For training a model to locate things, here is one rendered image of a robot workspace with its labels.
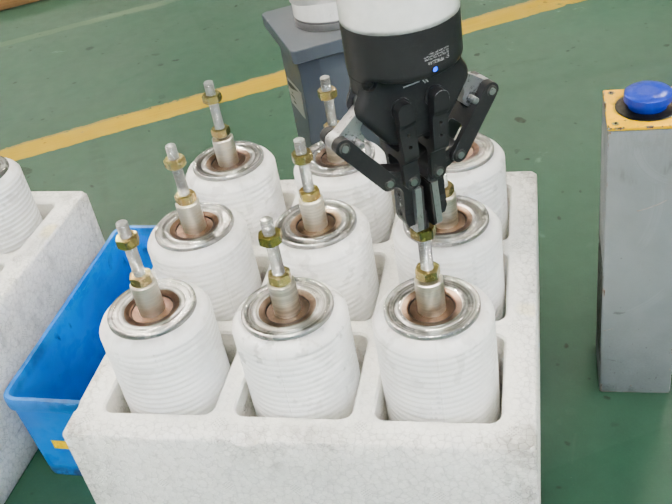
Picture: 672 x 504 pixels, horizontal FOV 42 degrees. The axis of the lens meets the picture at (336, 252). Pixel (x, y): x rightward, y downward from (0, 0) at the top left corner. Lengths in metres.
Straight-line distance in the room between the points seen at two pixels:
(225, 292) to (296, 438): 0.18
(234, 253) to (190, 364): 0.13
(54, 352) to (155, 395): 0.28
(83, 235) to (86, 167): 0.47
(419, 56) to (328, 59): 0.52
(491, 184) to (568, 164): 0.48
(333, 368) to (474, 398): 0.11
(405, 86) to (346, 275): 0.26
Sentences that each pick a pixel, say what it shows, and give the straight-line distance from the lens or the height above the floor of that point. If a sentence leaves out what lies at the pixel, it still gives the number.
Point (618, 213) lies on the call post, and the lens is 0.83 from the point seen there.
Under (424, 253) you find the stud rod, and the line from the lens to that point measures 0.65.
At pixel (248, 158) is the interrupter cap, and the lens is 0.93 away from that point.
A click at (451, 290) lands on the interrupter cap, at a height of 0.25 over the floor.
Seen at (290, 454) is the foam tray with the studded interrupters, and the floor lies 0.17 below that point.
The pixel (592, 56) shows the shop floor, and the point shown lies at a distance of 1.64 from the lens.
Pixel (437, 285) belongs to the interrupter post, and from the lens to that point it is 0.67.
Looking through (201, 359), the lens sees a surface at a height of 0.22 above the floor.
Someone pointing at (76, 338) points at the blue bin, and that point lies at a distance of 1.05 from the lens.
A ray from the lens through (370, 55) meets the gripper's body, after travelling 0.54.
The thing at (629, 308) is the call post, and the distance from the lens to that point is 0.90.
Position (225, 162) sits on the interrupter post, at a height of 0.26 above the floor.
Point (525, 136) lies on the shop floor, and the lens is 1.40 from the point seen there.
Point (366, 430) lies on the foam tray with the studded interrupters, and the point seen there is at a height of 0.18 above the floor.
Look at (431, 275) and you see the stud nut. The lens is 0.66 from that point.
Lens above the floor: 0.70
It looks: 36 degrees down
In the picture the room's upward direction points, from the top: 11 degrees counter-clockwise
